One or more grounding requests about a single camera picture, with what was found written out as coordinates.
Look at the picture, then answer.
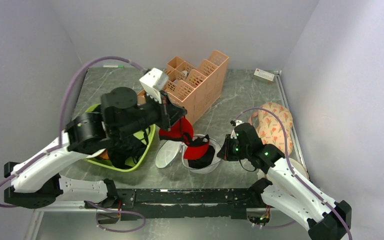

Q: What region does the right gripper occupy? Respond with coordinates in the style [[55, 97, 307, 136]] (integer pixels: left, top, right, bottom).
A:
[[217, 134, 251, 161]]

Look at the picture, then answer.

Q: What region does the red bra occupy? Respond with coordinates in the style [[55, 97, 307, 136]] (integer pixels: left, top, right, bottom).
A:
[[158, 117, 216, 169]]

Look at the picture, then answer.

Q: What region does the white mesh laundry bag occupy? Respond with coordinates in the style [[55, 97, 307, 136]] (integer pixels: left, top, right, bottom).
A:
[[155, 134, 221, 174]]

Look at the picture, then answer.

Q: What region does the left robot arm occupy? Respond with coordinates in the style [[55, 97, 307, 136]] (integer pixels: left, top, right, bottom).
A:
[[3, 87, 187, 209]]

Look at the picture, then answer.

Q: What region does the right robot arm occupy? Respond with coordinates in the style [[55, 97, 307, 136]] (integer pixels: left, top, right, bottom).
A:
[[217, 120, 352, 240]]

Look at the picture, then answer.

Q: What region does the floral pink bra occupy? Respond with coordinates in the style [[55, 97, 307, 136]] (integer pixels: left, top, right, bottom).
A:
[[248, 102, 293, 155]]

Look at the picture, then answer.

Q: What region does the black bra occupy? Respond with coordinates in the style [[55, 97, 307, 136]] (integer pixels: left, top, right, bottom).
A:
[[108, 135, 149, 170]]

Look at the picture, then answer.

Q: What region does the beige mesh laundry bag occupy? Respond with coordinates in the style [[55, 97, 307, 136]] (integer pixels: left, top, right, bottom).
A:
[[289, 158, 309, 180]]

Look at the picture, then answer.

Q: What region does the orange plastic organizer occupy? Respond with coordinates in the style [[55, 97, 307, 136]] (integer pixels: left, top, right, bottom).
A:
[[136, 49, 230, 135]]

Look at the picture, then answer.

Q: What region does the green plastic basin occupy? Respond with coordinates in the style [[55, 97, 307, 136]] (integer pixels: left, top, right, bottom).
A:
[[82, 103, 156, 173]]

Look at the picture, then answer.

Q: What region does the green white marker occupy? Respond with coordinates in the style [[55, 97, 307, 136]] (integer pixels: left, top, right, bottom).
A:
[[102, 64, 125, 68]]

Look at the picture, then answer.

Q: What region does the orange garment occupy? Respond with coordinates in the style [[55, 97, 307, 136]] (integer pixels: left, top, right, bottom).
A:
[[96, 149, 110, 161]]

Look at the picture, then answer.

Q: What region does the small white red box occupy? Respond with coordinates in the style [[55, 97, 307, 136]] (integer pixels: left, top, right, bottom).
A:
[[252, 68, 275, 83]]

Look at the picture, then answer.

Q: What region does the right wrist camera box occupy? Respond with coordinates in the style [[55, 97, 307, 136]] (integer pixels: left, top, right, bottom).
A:
[[230, 119, 244, 128]]

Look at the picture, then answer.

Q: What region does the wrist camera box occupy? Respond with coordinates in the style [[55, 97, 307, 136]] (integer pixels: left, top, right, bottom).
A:
[[139, 68, 169, 104], [230, 119, 244, 128]]

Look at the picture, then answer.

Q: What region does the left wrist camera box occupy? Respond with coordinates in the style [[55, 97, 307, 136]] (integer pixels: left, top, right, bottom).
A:
[[139, 68, 169, 104]]

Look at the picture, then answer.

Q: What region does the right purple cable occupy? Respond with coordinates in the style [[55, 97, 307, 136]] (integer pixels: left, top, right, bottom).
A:
[[234, 107, 354, 240]]

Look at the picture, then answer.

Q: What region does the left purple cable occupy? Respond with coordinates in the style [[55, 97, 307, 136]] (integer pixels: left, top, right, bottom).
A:
[[0, 55, 148, 209]]

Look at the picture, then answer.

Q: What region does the black mounting rail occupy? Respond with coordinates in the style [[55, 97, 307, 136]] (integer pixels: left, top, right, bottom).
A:
[[117, 188, 269, 220]]

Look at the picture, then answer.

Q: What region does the purple cable loop under rail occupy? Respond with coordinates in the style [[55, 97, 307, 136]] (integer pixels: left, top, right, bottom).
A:
[[85, 200, 147, 234]]

